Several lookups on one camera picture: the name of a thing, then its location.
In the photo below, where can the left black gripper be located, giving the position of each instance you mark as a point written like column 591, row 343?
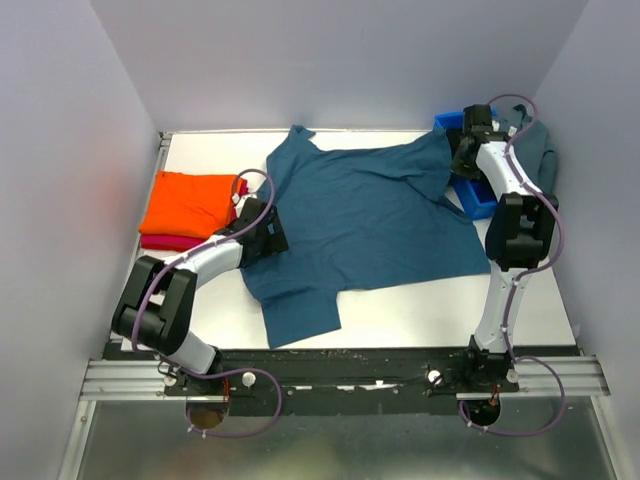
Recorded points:
column 276, row 242

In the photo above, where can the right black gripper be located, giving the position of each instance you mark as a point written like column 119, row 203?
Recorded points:
column 460, row 171

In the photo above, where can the grey blue t shirt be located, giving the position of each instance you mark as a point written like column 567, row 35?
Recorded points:
column 534, row 149

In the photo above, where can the orange t shirt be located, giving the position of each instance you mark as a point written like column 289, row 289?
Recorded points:
column 192, row 202

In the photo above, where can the pink t shirt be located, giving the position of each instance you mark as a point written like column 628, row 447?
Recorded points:
column 165, row 242

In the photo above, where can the teal blue t shirt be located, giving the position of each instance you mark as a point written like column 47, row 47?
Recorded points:
column 358, row 219

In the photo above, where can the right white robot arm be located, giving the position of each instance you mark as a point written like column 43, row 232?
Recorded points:
column 517, row 240

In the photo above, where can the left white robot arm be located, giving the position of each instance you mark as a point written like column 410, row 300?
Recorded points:
column 156, row 305

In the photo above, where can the blue plastic bin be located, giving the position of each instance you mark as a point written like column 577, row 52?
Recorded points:
column 476, row 197

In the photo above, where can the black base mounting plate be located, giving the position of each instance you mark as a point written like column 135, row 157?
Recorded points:
column 370, row 381

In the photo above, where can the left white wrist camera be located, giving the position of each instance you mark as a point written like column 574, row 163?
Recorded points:
column 239, row 200

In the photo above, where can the aluminium frame rail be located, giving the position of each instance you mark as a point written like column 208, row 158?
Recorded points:
column 114, row 377

